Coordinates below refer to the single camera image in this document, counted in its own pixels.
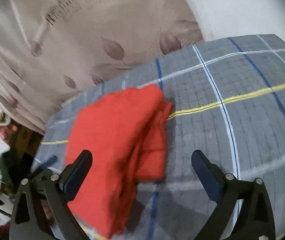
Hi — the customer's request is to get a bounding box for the red patterned cloth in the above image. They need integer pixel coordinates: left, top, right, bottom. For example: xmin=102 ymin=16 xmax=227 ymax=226
xmin=0 ymin=112 xmax=19 ymax=147

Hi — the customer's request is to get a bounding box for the grey plaid bed sheet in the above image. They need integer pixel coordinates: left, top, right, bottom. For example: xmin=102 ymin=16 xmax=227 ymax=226
xmin=32 ymin=34 xmax=285 ymax=240

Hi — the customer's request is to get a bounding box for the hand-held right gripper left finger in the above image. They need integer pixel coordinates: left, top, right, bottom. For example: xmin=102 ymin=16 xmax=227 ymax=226
xmin=10 ymin=149 xmax=93 ymax=240

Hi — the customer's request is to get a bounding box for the brown wooden furniture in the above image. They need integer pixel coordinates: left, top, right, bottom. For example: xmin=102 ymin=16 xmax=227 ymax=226
xmin=14 ymin=125 xmax=44 ymax=157

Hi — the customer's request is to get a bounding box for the red knit sweater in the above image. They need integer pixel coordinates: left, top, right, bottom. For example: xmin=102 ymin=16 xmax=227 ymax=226
xmin=64 ymin=84 xmax=173 ymax=239

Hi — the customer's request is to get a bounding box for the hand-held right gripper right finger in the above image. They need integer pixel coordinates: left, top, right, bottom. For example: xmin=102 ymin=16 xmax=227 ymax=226
xmin=191 ymin=149 xmax=276 ymax=240

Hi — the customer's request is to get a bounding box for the beige leaf print curtain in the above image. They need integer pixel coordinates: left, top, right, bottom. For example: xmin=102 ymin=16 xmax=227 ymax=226
xmin=0 ymin=0 xmax=206 ymax=136

